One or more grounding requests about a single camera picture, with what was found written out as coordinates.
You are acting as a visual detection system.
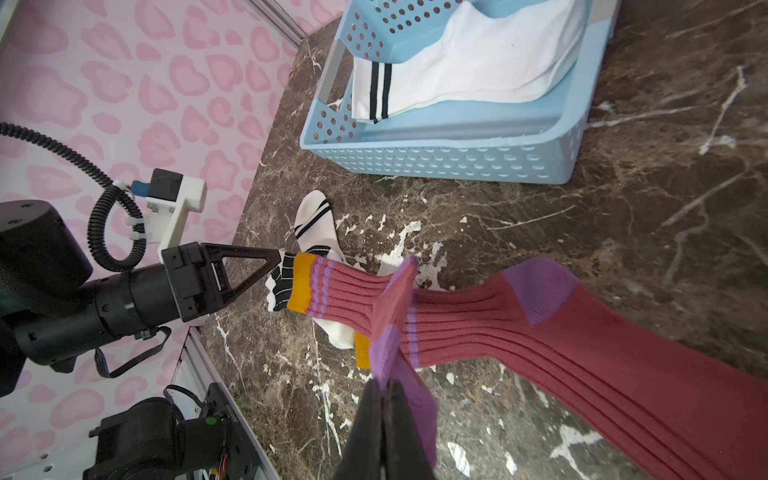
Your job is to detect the maroon purple sock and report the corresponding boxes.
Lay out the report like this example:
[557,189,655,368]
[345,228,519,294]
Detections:
[369,259,439,471]
[286,253,767,479]

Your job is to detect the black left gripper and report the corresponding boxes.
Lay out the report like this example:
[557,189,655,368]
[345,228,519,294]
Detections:
[11,242,281,365]

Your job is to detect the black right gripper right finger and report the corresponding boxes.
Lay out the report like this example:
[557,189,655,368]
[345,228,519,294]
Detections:
[381,380,435,480]

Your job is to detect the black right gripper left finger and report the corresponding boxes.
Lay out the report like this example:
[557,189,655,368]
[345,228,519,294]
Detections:
[332,379,383,480]

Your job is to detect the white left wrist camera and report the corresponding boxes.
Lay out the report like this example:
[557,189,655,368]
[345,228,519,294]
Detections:
[125,168,207,263]

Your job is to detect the light blue plastic basket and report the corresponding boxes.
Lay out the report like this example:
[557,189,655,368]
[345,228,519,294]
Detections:
[300,1,621,185]

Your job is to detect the black striped sock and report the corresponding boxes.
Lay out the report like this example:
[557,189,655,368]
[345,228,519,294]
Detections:
[265,190,355,350]

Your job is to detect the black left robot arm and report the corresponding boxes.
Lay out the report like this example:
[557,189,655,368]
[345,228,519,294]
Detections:
[1,123,281,479]

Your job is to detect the aluminium front rail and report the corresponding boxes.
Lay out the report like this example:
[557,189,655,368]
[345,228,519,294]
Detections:
[167,327,279,479]

